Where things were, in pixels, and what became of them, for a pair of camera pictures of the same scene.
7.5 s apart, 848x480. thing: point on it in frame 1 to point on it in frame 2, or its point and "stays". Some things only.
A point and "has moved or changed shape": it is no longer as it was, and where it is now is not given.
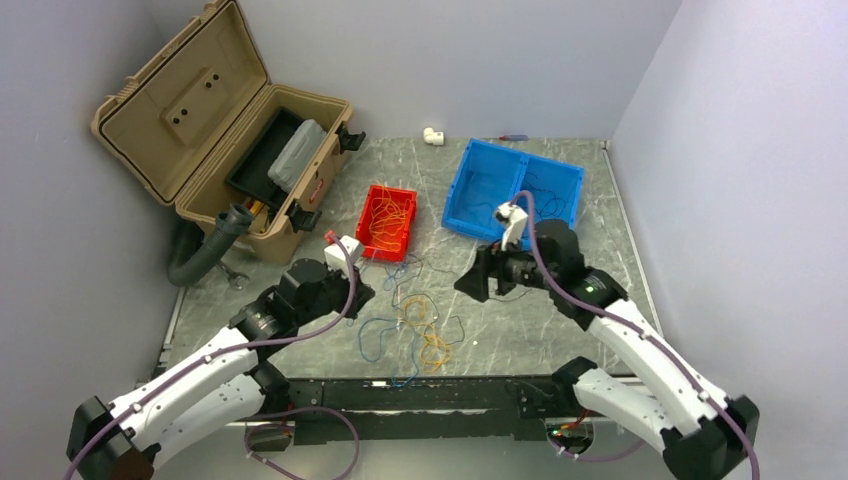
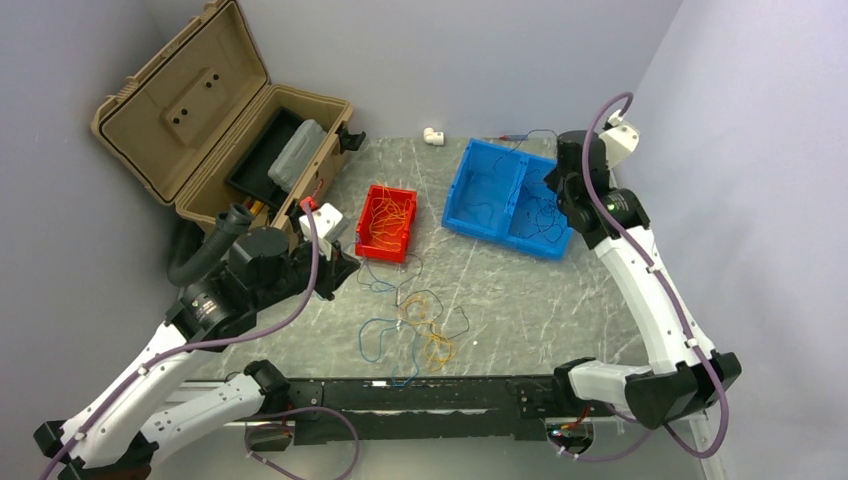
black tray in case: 250,173 stays
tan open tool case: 201,127 stays
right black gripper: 490,261 to 553,179
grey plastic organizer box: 293,160 stays
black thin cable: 555,199 has moved or changed shape
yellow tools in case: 256,207 stays
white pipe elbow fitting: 433,137 stays
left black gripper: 363,294 to 335,271
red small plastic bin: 384,226 stays
